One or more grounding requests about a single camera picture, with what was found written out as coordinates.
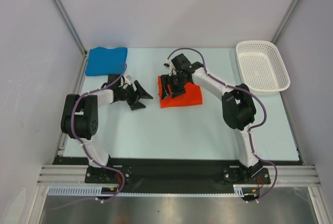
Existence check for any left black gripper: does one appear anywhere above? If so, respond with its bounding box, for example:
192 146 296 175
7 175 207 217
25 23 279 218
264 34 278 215
117 81 152 110

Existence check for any orange t shirt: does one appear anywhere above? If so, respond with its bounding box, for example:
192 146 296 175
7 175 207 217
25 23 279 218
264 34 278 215
158 76 203 108

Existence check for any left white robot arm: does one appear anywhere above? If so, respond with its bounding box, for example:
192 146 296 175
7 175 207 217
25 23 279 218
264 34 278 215
60 74 153 182

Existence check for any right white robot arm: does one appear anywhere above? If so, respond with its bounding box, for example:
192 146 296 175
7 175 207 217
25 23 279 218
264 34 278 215
158 62 259 183

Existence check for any folded blue t shirt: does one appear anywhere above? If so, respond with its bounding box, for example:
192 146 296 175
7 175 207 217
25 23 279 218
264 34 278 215
85 47 127 76

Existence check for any white plastic basket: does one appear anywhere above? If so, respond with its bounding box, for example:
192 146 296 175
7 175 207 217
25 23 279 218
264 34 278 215
236 40 290 96

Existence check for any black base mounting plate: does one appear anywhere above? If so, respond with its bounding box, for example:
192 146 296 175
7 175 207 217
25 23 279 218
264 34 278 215
52 157 304 195

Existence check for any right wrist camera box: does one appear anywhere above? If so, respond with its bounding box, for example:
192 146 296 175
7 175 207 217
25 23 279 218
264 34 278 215
164 54 191 76

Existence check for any white slotted cable duct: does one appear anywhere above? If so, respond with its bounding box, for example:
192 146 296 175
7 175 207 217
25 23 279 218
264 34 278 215
47 186 259 197

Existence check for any left aluminium corner post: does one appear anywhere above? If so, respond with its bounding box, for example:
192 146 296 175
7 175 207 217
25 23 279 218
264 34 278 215
51 0 87 57

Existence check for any aluminium corner post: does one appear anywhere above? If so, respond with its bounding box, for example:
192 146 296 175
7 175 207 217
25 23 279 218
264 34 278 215
51 0 87 57
271 0 302 45

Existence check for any right aluminium corner post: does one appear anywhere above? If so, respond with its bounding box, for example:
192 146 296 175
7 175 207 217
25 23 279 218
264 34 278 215
271 0 302 45

